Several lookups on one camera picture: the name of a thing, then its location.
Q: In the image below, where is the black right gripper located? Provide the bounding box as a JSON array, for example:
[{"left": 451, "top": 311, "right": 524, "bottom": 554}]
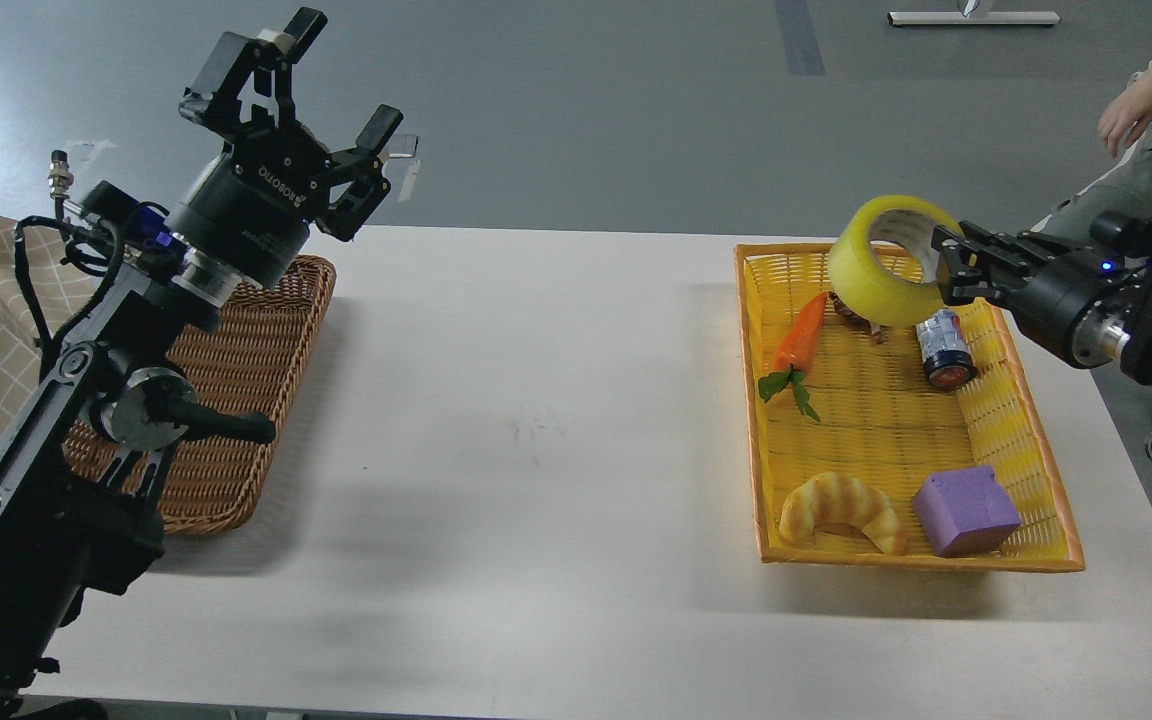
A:
[{"left": 931, "top": 222, "right": 1130, "bottom": 369}]

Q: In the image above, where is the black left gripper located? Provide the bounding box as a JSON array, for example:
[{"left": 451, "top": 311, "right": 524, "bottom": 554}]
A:
[{"left": 166, "top": 6, "right": 404, "bottom": 290}]

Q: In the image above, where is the yellow tape roll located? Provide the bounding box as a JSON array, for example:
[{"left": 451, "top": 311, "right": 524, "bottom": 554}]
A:
[{"left": 826, "top": 194, "right": 963, "bottom": 327}]

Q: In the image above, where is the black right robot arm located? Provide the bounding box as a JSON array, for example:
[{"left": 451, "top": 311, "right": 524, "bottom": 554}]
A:
[{"left": 932, "top": 211, "right": 1152, "bottom": 461}]

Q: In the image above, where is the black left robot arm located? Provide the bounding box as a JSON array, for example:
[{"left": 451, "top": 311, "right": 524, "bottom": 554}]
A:
[{"left": 0, "top": 6, "right": 403, "bottom": 719}]

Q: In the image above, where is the small silver can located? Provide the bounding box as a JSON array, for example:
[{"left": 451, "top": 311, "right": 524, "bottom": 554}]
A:
[{"left": 915, "top": 306, "right": 979, "bottom": 391}]

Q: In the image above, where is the brown toy animal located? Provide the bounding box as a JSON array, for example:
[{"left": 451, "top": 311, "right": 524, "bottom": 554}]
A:
[{"left": 827, "top": 291, "right": 888, "bottom": 344}]

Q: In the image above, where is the yellow plastic basket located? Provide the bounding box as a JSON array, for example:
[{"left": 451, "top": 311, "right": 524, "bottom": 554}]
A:
[{"left": 733, "top": 242, "right": 1085, "bottom": 573}]

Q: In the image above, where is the orange toy carrot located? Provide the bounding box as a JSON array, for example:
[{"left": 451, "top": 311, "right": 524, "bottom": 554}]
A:
[{"left": 756, "top": 291, "right": 829, "bottom": 423}]

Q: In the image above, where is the brown wicker basket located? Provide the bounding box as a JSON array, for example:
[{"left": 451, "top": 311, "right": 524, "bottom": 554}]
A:
[{"left": 61, "top": 255, "right": 339, "bottom": 538}]

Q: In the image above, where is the purple foam block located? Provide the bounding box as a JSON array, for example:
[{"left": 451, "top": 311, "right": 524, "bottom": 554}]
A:
[{"left": 911, "top": 465, "right": 1021, "bottom": 558}]

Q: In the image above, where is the white floor bar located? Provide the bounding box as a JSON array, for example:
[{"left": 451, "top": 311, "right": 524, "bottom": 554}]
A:
[{"left": 886, "top": 10, "right": 1061, "bottom": 28}]

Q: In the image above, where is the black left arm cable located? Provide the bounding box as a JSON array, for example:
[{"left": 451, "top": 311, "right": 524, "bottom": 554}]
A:
[{"left": 14, "top": 215, "right": 137, "bottom": 351}]

